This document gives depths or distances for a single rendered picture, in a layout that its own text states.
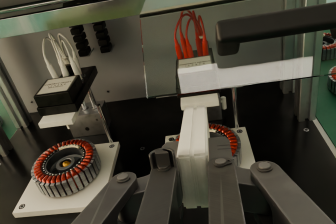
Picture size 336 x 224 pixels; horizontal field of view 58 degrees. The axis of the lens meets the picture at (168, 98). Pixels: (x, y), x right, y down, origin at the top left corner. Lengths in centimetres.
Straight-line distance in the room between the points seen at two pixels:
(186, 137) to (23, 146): 60
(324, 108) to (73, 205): 51
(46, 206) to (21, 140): 25
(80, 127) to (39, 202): 18
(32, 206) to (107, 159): 14
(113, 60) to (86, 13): 22
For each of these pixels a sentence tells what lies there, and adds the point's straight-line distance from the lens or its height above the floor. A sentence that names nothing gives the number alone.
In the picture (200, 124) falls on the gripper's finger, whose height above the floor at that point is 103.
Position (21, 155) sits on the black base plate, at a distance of 71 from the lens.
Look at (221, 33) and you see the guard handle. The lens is 24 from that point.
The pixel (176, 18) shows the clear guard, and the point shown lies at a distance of 28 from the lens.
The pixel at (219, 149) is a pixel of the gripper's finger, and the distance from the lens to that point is 16.
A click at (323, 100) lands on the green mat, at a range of 72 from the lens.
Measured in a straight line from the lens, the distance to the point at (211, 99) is 48.
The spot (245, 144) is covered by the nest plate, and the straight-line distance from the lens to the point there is 54.
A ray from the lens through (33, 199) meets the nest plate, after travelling 57.
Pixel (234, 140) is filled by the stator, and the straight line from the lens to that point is 49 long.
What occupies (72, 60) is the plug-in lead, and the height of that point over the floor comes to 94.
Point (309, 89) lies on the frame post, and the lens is 59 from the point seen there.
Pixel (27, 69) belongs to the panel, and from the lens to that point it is 79.
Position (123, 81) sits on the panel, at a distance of 73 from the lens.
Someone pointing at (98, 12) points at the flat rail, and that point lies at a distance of 51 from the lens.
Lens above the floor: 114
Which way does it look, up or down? 31 degrees down
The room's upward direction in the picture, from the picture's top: 12 degrees counter-clockwise
